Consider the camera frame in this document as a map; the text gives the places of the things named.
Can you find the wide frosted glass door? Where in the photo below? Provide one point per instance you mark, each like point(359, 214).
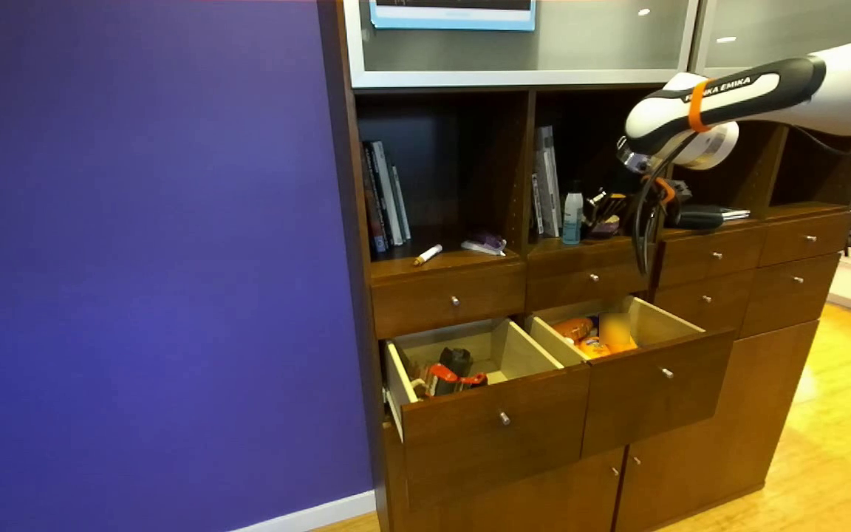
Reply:
point(593, 39)

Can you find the white pen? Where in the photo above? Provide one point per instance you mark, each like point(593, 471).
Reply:
point(427, 257)

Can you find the purple and white object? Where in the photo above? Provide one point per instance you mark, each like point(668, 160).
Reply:
point(485, 246)

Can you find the narrow frosted glass door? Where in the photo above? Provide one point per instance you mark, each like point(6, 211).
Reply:
point(740, 32)

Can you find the wooden cabinet door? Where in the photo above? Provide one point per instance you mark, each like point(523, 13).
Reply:
point(523, 499)
point(711, 434)

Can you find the round orange brown item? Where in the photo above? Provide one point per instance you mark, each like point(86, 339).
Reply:
point(574, 330)

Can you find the orange and black tool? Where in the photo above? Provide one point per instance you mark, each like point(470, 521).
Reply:
point(451, 379)

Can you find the small brown bowl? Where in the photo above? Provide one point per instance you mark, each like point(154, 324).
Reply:
point(605, 231)

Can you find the open drawer holding tools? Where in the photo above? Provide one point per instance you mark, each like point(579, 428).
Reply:
point(495, 424)

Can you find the closed wooden drawer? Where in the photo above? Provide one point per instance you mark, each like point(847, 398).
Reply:
point(723, 310)
point(445, 299)
point(806, 240)
point(791, 296)
point(732, 259)
point(590, 279)

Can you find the flat white book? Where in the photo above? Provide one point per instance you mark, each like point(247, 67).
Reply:
point(736, 214)

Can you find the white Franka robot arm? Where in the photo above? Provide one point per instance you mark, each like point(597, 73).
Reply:
point(841, 91)

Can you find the dark leaning book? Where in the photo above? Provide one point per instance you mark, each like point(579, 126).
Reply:
point(373, 211)

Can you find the short thin book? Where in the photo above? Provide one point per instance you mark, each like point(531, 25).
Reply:
point(535, 209)

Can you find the small black object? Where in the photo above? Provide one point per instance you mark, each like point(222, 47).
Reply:
point(457, 361)

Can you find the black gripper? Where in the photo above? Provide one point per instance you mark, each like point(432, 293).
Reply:
point(667, 202)

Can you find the dark wooden cabinet unit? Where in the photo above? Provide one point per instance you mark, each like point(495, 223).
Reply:
point(519, 168)

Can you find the open drawer holding bottles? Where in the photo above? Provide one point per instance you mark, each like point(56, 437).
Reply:
point(652, 388)

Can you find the black zip case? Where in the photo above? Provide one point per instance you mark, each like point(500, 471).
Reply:
point(701, 220)

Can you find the thin grey book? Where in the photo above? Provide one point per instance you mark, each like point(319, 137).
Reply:
point(402, 209)

